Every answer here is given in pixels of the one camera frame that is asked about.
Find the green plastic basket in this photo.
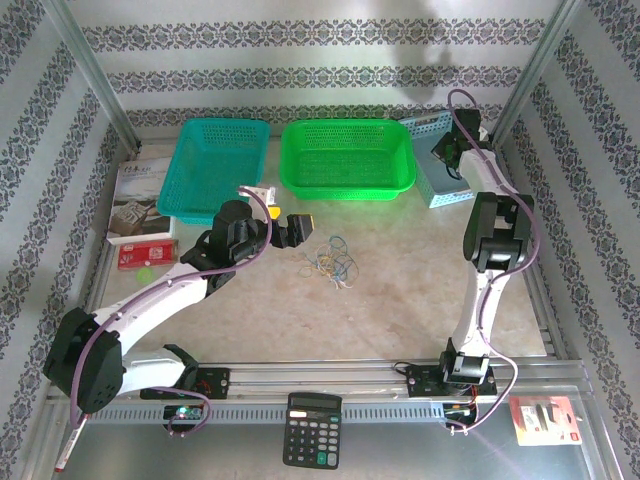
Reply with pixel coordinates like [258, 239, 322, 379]
[277, 118, 419, 202]

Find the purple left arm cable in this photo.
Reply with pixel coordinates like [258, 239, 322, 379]
[68, 185, 275, 439]

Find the red white marker pen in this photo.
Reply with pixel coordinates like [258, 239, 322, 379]
[53, 412, 86, 474]

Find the red blister pack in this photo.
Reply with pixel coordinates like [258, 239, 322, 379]
[508, 396, 583, 447]

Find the slotted grey cable duct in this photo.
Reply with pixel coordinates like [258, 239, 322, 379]
[82, 402, 501, 425]

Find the teal plastic basket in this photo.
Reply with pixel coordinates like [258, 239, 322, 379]
[156, 117, 272, 226]

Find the aluminium frame post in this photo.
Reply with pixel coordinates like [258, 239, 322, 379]
[42, 0, 142, 151]
[489, 0, 584, 146]

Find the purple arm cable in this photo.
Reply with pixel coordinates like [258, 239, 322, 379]
[68, 185, 275, 439]
[446, 88, 542, 435]

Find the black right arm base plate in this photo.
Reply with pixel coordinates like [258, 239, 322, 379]
[405, 363, 499, 400]

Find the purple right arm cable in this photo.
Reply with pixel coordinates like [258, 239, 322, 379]
[446, 88, 542, 435]

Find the black desk calculator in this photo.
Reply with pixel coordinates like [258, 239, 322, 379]
[282, 392, 344, 470]

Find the aluminium side rail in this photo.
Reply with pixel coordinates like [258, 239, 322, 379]
[69, 127, 144, 366]
[492, 142, 569, 359]

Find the aluminium mounting rail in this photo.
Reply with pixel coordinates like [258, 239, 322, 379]
[47, 358, 596, 404]

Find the small circuit board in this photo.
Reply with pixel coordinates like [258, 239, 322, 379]
[163, 403, 205, 427]
[443, 401, 479, 432]

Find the red flat box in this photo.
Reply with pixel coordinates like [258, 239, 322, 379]
[117, 238, 180, 271]

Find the white grey book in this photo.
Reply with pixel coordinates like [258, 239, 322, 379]
[105, 156, 177, 246]

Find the light blue plastic basket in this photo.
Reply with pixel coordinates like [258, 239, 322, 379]
[398, 110, 476, 210]

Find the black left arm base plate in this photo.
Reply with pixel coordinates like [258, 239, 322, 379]
[139, 366, 232, 401]

